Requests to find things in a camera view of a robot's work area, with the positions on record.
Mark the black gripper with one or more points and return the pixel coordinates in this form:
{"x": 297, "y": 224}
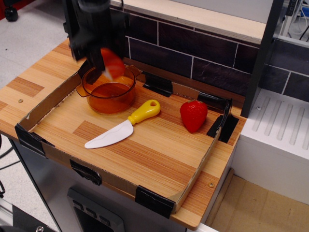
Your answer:
{"x": 102, "y": 27}

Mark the salmon sushi toy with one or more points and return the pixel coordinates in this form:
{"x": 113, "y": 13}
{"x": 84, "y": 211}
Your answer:
{"x": 113, "y": 64}

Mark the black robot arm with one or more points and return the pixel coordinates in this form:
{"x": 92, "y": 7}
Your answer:
{"x": 94, "y": 3}

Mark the orange transparent plastic pot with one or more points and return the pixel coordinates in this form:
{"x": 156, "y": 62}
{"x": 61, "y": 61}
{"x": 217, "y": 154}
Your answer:
{"x": 111, "y": 91}

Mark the cardboard fence with black tape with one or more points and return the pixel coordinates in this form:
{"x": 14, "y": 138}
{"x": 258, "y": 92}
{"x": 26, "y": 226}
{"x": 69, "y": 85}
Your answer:
{"x": 160, "y": 155}

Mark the light wooden shelf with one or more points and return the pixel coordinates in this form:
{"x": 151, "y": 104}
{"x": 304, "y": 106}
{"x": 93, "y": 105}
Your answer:
{"x": 215, "y": 22}

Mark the red toy strawberry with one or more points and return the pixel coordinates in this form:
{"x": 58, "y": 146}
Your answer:
{"x": 193, "y": 114}

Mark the black caster wheel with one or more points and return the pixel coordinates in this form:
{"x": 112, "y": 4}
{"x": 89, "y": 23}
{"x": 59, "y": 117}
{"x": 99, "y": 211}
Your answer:
{"x": 11, "y": 14}

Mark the grey oven control panel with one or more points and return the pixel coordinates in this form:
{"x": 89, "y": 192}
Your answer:
{"x": 91, "y": 216}

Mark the white ridged sink drainboard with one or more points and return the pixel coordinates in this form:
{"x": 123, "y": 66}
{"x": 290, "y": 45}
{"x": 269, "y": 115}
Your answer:
{"x": 273, "y": 148}

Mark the dark grey left post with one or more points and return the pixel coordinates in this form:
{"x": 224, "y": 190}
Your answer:
{"x": 71, "y": 27}

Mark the dark grey post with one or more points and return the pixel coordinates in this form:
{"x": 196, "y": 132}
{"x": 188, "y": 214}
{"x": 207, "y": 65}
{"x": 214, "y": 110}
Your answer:
{"x": 71, "y": 27}
{"x": 261, "y": 59}

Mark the yellow handled white toy knife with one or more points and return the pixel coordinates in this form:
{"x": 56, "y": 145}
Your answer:
{"x": 123, "y": 130}

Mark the dark grey right post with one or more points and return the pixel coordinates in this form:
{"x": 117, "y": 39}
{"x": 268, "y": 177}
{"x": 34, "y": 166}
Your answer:
{"x": 261, "y": 59}

